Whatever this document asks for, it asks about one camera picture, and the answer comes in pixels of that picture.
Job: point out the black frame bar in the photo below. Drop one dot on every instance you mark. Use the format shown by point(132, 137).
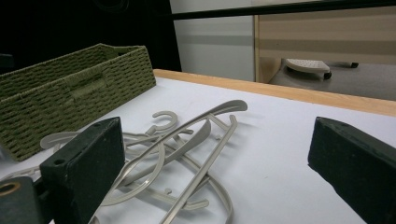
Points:
point(280, 8)

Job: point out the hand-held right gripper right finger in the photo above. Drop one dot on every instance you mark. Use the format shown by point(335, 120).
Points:
point(358, 168)

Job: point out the black curtain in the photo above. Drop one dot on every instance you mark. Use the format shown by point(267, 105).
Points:
point(62, 25)

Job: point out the green woven basket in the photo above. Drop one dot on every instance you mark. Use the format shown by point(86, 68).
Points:
point(46, 105)

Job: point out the white table sheet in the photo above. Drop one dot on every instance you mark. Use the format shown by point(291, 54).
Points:
point(280, 155)

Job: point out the beige plastic clothes hanger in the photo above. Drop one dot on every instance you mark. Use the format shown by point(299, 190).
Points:
point(196, 204)
point(165, 113)
point(203, 169)

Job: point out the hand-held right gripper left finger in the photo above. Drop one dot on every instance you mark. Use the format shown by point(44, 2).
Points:
point(81, 161)

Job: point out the white cabinet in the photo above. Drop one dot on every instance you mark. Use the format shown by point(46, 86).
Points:
point(214, 46)

